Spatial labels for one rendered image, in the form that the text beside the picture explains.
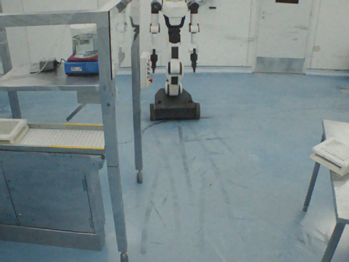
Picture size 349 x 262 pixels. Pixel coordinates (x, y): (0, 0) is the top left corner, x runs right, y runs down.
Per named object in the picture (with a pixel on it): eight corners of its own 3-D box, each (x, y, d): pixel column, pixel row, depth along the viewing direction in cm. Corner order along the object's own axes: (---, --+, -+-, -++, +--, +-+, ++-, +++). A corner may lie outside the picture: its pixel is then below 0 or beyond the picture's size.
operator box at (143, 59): (149, 81, 292) (149, 51, 279) (147, 89, 277) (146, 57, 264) (142, 81, 292) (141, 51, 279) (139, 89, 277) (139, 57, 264)
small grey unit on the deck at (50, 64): (62, 67, 198) (60, 56, 195) (58, 70, 192) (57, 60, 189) (43, 67, 198) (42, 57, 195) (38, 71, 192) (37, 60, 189)
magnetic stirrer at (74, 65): (108, 62, 202) (108, 48, 198) (100, 75, 184) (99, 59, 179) (76, 63, 203) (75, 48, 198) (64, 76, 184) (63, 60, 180)
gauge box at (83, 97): (116, 97, 216) (114, 65, 206) (113, 104, 207) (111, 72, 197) (81, 96, 217) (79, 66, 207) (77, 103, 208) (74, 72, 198)
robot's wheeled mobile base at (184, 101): (151, 98, 476) (151, 74, 460) (191, 97, 480) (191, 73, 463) (152, 120, 421) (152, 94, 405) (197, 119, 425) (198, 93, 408)
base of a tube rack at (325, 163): (361, 162, 202) (363, 158, 200) (342, 176, 189) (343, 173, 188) (329, 145, 219) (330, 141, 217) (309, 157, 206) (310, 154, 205)
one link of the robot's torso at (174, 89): (164, 90, 446) (166, 60, 409) (181, 90, 447) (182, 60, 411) (165, 98, 436) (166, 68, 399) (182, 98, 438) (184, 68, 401)
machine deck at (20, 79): (114, 67, 207) (114, 60, 205) (100, 92, 174) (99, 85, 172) (20, 68, 209) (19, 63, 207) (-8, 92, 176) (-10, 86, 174)
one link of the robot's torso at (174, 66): (166, 73, 417) (166, 34, 409) (181, 73, 419) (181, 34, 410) (167, 73, 402) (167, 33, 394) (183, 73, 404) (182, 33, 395)
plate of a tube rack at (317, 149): (364, 155, 199) (365, 152, 198) (344, 169, 186) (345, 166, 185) (331, 138, 216) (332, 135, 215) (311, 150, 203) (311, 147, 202)
